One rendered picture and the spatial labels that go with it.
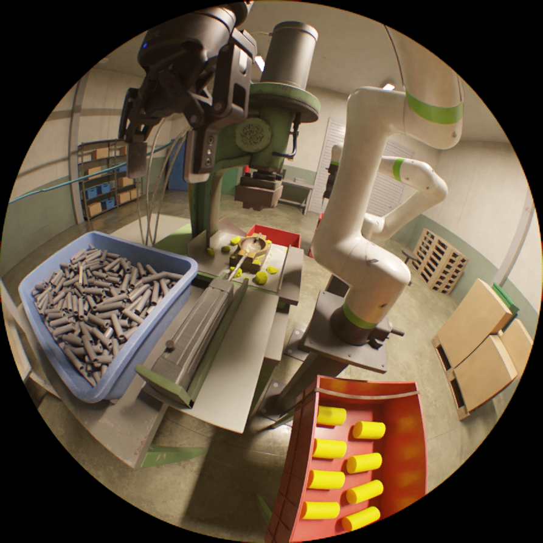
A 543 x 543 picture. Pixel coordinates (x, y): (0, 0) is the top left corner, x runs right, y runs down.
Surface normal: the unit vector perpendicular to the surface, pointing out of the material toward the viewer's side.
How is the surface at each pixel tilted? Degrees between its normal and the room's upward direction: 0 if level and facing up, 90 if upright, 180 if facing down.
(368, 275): 87
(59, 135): 90
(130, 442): 0
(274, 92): 90
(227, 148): 90
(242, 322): 0
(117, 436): 0
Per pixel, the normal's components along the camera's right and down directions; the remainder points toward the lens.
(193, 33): 0.60, 0.54
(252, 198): -0.19, 0.53
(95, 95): 0.97, 0.25
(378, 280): -0.76, 0.22
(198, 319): 0.18, -0.81
